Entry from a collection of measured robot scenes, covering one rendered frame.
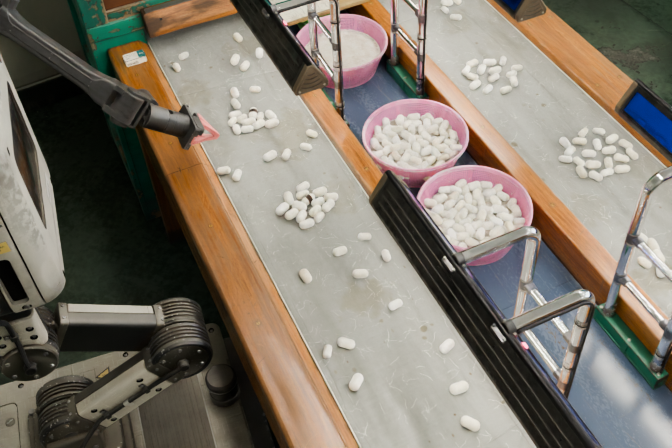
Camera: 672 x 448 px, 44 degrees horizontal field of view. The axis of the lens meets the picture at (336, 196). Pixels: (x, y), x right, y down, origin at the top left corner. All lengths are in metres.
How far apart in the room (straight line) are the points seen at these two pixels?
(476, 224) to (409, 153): 0.28
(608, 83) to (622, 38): 1.52
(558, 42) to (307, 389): 1.27
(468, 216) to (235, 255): 0.55
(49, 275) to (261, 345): 0.53
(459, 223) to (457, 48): 0.66
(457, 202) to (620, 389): 0.56
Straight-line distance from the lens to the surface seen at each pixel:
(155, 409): 2.03
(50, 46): 1.98
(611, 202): 2.05
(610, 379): 1.83
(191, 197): 2.01
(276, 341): 1.72
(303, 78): 1.78
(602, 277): 1.86
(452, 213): 1.95
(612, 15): 3.98
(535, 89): 2.31
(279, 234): 1.93
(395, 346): 1.73
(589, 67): 2.37
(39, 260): 1.33
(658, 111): 1.75
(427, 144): 2.12
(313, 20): 2.18
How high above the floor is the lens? 2.19
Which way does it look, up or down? 46 degrees down
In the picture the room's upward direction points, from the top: 4 degrees counter-clockwise
